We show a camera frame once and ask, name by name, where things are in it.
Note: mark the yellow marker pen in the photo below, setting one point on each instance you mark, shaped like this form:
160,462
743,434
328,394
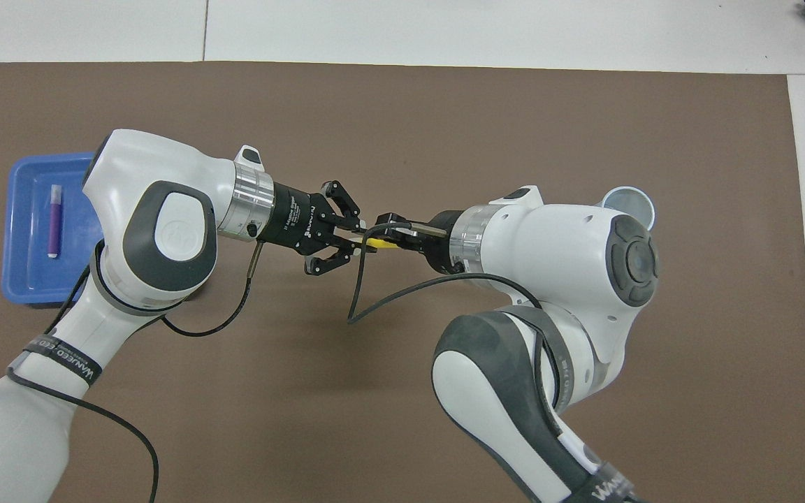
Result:
378,242

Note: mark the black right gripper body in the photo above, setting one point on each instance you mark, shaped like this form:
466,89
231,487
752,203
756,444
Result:
439,241

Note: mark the translucent plastic cup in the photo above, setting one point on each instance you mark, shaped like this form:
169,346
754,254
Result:
636,202

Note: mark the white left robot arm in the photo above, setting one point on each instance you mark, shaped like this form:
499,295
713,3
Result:
172,237

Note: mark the purple marker pen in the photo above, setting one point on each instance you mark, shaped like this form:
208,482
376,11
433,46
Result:
54,223

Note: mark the blue plastic tray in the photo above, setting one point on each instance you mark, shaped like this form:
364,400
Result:
25,265

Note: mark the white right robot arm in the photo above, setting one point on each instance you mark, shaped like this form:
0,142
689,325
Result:
556,244

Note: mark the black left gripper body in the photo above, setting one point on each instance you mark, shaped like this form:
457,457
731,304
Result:
301,220

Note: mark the brown table mat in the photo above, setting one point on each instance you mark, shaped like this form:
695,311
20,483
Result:
402,419

